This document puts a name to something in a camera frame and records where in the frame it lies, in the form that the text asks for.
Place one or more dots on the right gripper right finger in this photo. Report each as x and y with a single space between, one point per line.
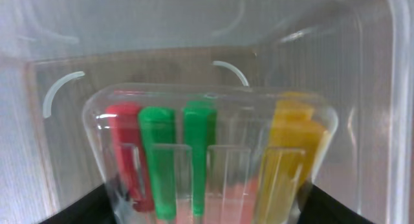
318 207

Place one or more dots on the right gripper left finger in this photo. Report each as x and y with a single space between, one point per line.
93 208

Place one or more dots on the clear screwdriver set case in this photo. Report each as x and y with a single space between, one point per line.
203 154

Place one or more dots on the clear plastic container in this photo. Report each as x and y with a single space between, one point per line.
56 53

